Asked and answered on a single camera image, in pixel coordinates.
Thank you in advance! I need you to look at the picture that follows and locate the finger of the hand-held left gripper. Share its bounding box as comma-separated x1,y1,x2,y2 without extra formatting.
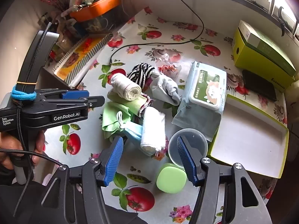
41,95,106,109
39,88,90,100

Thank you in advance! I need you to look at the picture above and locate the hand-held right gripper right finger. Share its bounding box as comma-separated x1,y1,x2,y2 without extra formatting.
176,136,273,224

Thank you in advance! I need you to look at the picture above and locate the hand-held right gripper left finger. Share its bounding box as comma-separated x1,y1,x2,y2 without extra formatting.
16,136,141,224

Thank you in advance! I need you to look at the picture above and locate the green cloth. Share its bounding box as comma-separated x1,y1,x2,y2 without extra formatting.
102,101,133,139

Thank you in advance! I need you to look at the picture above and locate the cream bandage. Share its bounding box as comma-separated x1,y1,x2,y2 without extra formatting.
110,73,142,101

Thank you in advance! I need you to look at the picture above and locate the blue face mask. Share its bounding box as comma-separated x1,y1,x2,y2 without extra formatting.
116,111,155,156

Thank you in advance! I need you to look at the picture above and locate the light green red-trimmed towel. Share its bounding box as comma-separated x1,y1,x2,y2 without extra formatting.
107,91,152,117

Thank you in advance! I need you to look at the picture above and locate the white fluffy towel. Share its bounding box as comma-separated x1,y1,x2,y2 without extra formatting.
140,107,167,155

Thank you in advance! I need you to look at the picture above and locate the black white striped cloth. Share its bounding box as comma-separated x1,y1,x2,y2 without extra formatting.
127,63,156,91

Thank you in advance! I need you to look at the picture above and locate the green-edged white box tray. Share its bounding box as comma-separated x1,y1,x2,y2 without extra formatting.
207,94,289,179

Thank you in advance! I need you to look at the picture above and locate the clear candy bag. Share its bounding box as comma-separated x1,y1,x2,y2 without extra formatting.
154,54,183,80

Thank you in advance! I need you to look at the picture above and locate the person's left hand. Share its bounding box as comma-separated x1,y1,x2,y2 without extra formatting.
0,131,46,168

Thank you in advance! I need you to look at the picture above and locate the clear plastic cup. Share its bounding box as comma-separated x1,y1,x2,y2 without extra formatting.
168,128,208,171

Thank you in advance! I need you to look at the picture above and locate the green round case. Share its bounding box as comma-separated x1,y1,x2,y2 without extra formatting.
156,163,187,194

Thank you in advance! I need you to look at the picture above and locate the printed flat box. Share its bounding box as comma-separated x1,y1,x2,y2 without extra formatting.
53,34,115,87

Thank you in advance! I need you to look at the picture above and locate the clear plastic container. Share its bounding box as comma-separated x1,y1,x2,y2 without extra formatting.
79,12,122,35

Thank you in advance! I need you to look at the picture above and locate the wet wipes pack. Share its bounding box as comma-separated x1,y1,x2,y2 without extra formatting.
172,61,227,142

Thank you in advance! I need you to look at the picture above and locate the orange plastic basin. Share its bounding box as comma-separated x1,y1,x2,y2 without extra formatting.
70,0,122,22

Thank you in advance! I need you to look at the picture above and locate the black phone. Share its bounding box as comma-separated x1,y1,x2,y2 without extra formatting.
242,69,278,102

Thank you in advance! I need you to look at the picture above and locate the green shoe box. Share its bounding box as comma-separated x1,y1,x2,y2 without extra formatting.
232,27,296,90

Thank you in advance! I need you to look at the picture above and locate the green white flat box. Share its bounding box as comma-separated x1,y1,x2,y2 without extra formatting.
238,20,297,76

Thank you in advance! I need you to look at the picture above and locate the black hook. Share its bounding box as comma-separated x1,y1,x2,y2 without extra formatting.
278,6,286,36

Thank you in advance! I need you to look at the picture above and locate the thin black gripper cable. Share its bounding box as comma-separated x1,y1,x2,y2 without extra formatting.
0,149,63,167

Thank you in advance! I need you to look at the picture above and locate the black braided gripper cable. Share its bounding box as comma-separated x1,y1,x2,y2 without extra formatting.
14,22,52,215

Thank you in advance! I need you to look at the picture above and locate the black power cable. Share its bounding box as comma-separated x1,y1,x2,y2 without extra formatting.
110,0,205,66

